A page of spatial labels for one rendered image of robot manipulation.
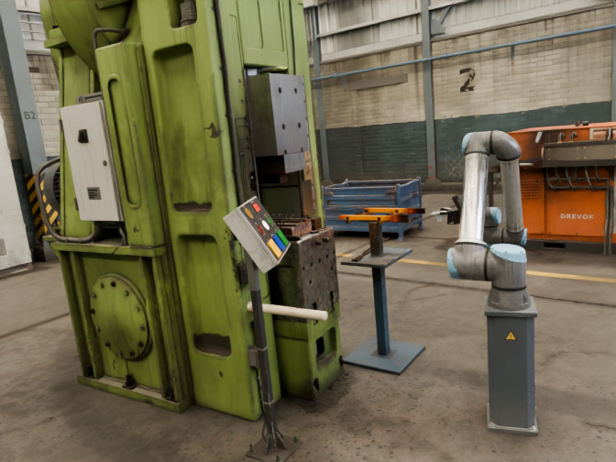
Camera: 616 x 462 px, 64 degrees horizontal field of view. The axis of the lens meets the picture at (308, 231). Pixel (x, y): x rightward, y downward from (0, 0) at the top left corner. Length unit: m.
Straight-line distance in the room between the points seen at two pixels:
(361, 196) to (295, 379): 4.00
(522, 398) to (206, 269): 1.66
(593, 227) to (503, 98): 4.80
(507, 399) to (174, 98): 2.17
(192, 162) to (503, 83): 8.06
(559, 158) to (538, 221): 0.73
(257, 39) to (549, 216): 3.95
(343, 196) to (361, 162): 4.81
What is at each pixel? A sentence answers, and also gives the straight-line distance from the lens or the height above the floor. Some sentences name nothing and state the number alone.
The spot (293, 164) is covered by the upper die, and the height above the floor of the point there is 1.31.
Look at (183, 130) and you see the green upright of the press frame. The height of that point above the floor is 1.53.
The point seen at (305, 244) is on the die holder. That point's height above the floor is 0.89.
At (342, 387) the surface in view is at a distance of 3.02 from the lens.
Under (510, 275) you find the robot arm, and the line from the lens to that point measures 2.38.
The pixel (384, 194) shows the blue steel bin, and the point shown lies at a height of 0.59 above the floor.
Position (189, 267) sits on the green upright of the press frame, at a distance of 2.77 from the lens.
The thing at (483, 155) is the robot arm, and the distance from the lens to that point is 2.59.
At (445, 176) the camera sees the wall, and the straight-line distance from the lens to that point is 10.53.
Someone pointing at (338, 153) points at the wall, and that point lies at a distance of 11.77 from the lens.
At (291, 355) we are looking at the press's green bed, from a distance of 2.85.
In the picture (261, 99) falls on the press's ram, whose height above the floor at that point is 1.65.
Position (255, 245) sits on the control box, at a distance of 2.01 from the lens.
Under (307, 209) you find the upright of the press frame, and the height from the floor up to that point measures 1.01.
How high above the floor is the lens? 1.47
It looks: 11 degrees down
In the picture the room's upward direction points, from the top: 6 degrees counter-clockwise
